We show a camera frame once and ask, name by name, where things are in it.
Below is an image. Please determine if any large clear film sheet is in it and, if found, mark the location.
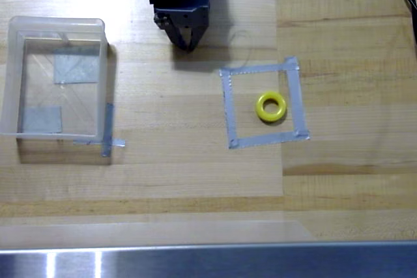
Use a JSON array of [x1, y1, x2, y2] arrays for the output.
[[0, 0, 283, 199]]

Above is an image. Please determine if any large grey tape patch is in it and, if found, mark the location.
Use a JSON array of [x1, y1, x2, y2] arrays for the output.
[[52, 48, 100, 85]]

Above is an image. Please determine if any small grey tape patch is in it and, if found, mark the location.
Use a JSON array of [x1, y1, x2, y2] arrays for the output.
[[22, 105, 63, 135]]

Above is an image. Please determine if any yellow ring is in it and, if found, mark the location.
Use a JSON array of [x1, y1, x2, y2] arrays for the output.
[[254, 90, 287, 126]]

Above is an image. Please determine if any short grey tape strip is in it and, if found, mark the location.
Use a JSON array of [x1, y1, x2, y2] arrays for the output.
[[101, 102, 115, 158], [72, 137, 126, 148]]

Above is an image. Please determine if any shiny metal table rail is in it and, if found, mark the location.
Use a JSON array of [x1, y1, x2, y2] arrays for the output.
[[0, 242, 417, 278]]

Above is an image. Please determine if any clear plastic square container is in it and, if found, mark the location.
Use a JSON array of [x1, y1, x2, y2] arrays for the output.
[[0, 16, 109, 141]]

